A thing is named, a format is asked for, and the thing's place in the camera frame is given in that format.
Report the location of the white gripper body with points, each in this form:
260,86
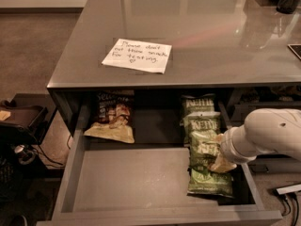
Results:
230,148

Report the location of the green jalapeno chip bag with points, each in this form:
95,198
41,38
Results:
202,154

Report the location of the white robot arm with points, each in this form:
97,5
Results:
265,131

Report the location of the middle green chip bag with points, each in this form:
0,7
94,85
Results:
200,121

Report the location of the back green chip bag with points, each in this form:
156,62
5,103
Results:
202,105

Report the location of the grey counter cabinet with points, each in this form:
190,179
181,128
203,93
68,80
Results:
215,43

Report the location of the dark brown chip bag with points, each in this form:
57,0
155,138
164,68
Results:
112,117

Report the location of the dark tablet on counter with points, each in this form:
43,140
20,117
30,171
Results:
296,49

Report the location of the open grey top drawer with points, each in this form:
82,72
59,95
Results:
145,183

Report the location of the grey power strip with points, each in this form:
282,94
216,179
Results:
288,189

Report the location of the white handwritten paper note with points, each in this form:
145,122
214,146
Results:
138,55

